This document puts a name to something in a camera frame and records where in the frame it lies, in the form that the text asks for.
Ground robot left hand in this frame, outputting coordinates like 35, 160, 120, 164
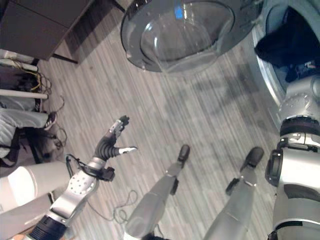
95, 115, 139, 161

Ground robot left leg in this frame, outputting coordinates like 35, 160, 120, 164
124, 144, 191, 240

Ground person's leg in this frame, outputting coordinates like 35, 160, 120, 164
0, 96, 51, 131

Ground grey floor cable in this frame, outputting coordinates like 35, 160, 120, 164
87, 189, 139, 224

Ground white table bar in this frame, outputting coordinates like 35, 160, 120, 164
0, 88, 49, 100

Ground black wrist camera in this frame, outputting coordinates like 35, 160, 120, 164
99, 166, 116, 182

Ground round glass washer door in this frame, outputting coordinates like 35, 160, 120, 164
120, 0, 264, 74

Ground robot right leg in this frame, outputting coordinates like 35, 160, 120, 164
202, 146, 265, 240

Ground person's shoe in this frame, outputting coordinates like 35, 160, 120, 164
43, 111, 58, 131

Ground silver front-load washer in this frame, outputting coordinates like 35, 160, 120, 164
250, 0, 320, 131

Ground dark wooden cabinet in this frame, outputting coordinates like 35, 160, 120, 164
0, 0, 126, 65

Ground yellow cable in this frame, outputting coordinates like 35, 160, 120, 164
11, 59, 52, 96

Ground black chair base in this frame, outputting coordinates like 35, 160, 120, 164
9, 126, 57, 165

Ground dark laundry clothes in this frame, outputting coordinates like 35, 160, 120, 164
254, 6, 320, 84

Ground robot leg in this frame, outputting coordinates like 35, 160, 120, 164
202, 146, 265, 240
124, 144, 191, 240

